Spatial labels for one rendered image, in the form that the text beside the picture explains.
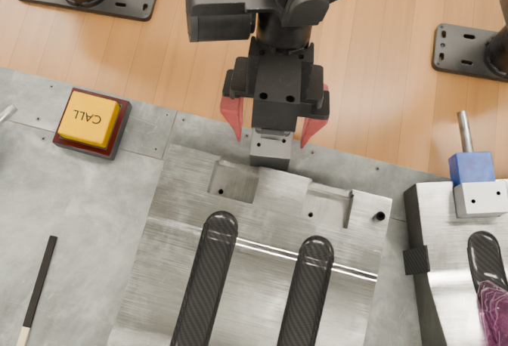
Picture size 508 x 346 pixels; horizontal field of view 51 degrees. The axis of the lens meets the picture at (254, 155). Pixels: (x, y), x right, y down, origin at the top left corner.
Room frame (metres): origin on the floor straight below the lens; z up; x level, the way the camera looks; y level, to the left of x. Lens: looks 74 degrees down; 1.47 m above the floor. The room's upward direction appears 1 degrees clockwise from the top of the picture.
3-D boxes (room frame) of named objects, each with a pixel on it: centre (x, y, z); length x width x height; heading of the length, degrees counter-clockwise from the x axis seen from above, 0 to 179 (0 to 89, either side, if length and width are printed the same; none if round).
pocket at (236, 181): (0.14, 0.02, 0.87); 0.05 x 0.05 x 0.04; 76
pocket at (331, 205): (0.11, -0.08, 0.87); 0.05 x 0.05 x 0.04; 76
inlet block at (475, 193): (0.17, -0.26, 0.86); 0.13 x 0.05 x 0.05; 3
